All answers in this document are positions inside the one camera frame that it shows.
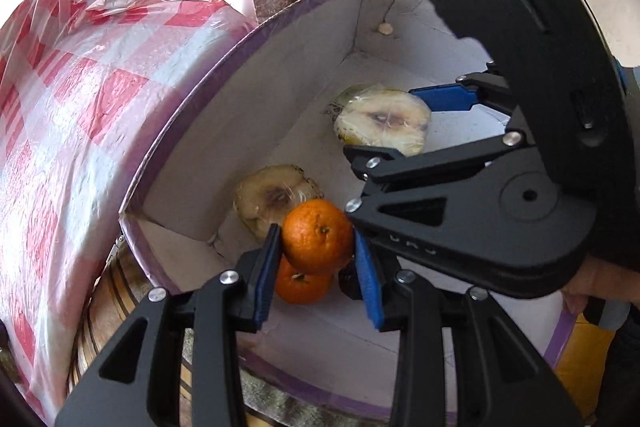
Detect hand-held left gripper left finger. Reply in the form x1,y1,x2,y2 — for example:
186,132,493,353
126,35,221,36
54,223,283,427

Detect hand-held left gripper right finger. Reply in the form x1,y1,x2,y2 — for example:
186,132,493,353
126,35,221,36
353,229,586,427

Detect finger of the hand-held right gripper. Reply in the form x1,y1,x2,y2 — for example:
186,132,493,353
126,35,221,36
343,129,546,234
407,62,523,128

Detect dark avocado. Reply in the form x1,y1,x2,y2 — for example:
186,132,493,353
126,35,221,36
337,257,363,300

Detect large orange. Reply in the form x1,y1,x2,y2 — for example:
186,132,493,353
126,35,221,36
274,254,335,305

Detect pale fruit half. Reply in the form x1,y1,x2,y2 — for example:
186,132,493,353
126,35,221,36
234,164,326,243
332,83,432,158

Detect medium orange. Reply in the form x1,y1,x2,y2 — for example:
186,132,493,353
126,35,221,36
281,199,355,277

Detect purple edged white box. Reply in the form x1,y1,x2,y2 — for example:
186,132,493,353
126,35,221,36
118,0,581,423

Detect person's right hand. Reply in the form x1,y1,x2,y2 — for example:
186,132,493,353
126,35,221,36
560,254,621,315

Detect striped towel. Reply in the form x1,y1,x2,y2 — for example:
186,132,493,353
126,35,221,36
67,237,396,427

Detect red checked plastic tablecloth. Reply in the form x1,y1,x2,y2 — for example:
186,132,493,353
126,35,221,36
0,0,258,425

